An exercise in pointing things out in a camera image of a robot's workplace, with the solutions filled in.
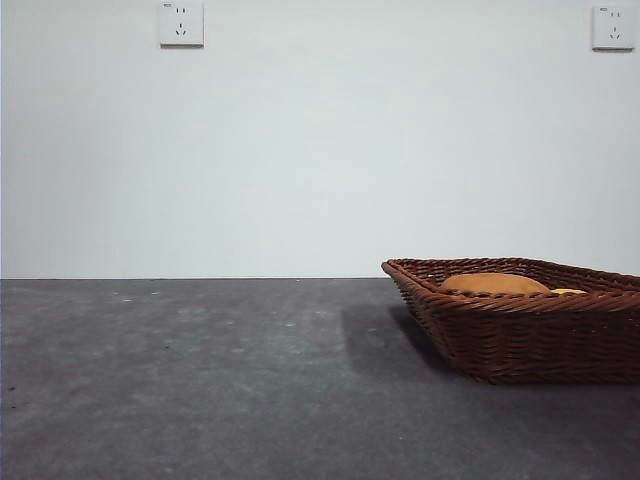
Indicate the yellow corn cob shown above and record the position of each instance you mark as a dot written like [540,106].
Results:
[569,290]

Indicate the brown potato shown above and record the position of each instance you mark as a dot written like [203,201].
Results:
[492,283]

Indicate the white wall socket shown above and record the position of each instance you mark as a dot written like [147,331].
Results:
[613,27]
[182,24]

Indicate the brown woven wicker basket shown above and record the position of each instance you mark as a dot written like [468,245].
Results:
[530,340]

